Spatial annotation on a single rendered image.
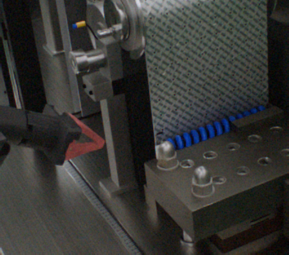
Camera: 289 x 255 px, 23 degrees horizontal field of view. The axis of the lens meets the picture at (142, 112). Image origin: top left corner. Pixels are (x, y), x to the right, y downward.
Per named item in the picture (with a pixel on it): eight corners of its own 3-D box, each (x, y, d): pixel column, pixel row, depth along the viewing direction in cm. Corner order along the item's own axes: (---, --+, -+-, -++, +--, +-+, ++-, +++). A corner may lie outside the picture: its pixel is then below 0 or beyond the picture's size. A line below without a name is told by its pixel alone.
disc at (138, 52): (108, 39, 126) (100, -40, 118) (111, 38, 126) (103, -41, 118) (146, 73, 115) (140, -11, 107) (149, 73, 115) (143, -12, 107)
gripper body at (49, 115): (65, 167, 110) (22, 160, 106) (42, 139, 118) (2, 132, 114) (79, 130, 108) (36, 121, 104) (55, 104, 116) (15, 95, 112)
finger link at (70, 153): (101, 168, 116) (51, 159, 111) (84, 149, 122) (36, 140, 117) (116, 131, 115) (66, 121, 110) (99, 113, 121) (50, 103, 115)
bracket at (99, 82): (97, 186, 136) (73, 40, 121) (127, 175, 138) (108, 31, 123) (108, 199, 132) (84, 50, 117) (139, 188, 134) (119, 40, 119)
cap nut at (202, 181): (186, 189, 110) (184, 165, 108) (206, 181, 111) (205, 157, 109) (199, 201, 107) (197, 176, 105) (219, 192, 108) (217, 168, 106)
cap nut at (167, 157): (153, 163, 117) (150, 140, 115) (172, 156, 119) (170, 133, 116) (163, 173, 114) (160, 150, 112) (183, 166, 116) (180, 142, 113)
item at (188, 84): (155, 150, 123) (145, 54, 114) (266, 110, 131) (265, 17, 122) (157, 151, 123) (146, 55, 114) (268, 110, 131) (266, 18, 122)
